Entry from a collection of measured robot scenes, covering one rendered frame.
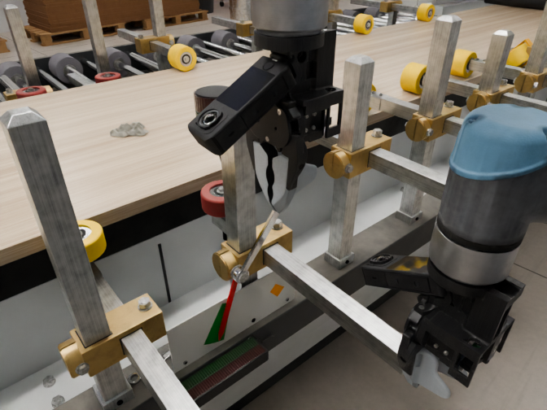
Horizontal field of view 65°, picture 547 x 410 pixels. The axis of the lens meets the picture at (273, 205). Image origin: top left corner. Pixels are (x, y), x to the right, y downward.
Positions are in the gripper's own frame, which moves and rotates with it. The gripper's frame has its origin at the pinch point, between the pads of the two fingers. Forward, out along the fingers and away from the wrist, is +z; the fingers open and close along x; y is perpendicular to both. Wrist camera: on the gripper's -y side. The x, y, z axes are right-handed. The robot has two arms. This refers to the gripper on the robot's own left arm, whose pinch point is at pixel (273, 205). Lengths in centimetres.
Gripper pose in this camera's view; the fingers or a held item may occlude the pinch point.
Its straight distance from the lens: 52.8
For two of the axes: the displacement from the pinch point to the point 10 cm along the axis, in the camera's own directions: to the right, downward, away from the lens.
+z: 0.0, 8.4, 5.4
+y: 7.7, -3.5, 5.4
